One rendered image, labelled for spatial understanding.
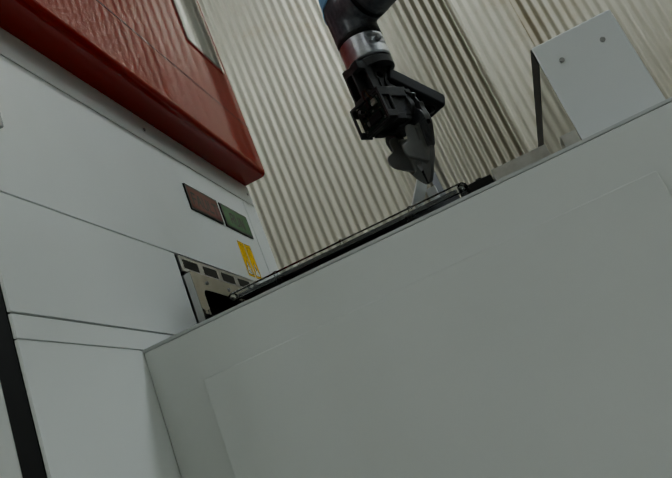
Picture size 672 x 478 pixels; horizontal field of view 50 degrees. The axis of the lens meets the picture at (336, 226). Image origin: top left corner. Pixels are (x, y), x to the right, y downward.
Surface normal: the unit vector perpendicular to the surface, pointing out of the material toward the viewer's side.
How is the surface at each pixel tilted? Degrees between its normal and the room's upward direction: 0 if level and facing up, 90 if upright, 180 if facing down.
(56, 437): 90
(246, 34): 90
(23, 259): 90
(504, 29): 90
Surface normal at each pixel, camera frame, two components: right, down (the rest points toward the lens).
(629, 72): -0.29, -0.21
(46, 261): 0.88, -0.44
